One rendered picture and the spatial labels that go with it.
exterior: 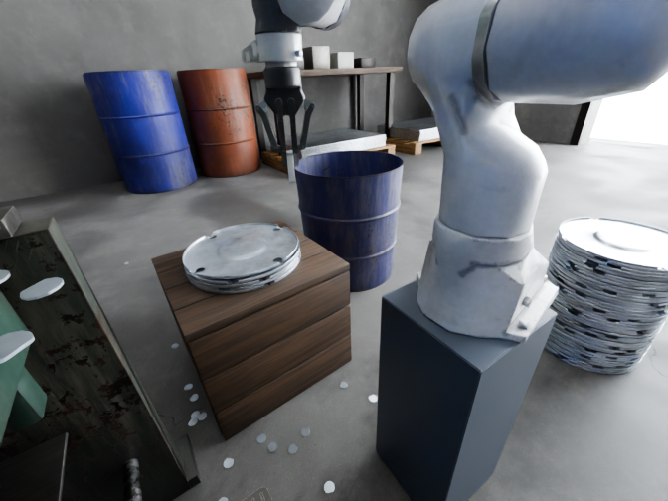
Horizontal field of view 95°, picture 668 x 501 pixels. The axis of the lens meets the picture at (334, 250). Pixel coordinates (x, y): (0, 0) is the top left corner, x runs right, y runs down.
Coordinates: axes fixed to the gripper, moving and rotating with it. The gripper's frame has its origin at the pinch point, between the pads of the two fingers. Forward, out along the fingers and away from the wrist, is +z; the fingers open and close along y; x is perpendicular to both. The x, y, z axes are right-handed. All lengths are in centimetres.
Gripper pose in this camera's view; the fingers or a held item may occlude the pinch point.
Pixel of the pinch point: (290, 166)
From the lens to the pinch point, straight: 75.6
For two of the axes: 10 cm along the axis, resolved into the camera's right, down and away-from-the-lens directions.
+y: 9.9, -0.9, 1.1
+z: 0.2, 8.6, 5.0
